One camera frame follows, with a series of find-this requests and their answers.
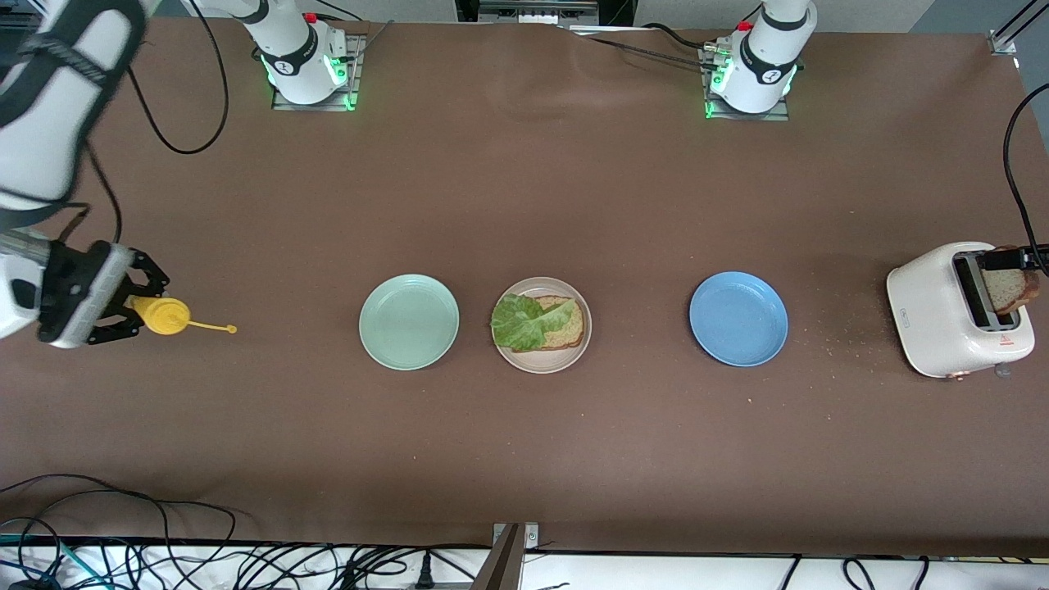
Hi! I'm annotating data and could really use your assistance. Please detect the brown bread slice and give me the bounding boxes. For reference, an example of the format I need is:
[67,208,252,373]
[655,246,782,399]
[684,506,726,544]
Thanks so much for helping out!
[524,295,585,352]
[979,266,1042,316]

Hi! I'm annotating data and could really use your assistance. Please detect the yellow squeeze bottle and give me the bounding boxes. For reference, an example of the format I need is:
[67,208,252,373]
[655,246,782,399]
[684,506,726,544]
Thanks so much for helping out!
[131,297,238,337]

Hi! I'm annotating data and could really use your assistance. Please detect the green lettuce leaf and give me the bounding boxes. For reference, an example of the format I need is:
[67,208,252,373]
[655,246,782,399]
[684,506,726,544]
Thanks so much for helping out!
[490,293,579,353]

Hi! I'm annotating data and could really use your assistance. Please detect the mint green plate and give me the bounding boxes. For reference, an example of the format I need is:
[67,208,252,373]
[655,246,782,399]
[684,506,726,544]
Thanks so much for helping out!
[358,274,461,371]

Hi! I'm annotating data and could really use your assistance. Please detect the blue plate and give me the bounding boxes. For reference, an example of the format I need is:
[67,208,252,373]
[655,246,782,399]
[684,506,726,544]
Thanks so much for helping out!
[689,271,789,367]

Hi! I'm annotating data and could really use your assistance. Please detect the beige plate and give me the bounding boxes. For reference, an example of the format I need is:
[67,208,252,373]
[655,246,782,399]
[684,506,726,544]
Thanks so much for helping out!
[492,277,593,375]

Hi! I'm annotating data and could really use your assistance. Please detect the white toaster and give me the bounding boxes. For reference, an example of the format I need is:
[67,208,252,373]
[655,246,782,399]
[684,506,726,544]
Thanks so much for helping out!
[886,241,1036,381]

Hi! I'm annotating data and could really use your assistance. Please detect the grey power strip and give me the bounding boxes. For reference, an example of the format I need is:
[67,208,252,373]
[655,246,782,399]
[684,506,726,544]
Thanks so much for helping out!
[478,0,601,25]

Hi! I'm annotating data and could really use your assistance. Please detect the long black looping cable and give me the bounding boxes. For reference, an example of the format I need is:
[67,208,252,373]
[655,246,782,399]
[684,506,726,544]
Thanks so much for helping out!
[0,474,238,566]

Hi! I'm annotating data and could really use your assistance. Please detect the teal cable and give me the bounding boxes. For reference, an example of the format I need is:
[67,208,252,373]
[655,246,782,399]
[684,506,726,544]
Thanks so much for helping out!
[0,533,91,590]

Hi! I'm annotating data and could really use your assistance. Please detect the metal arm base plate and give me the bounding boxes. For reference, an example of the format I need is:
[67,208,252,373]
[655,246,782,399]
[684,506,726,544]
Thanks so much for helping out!
[271,33,363,112]
[701,45,792,122]

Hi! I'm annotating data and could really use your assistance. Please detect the tangled black cable bundle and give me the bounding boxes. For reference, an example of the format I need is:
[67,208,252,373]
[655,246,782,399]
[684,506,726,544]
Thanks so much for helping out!
[0,516,574,590]

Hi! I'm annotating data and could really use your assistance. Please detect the black base cable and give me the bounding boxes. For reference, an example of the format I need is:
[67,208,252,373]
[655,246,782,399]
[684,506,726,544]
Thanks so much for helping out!
[565,23,722,70]

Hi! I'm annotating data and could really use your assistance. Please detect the grey metal bracket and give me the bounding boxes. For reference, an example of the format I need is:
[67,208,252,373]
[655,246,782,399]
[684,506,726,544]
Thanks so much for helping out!
[471,522,540,590]

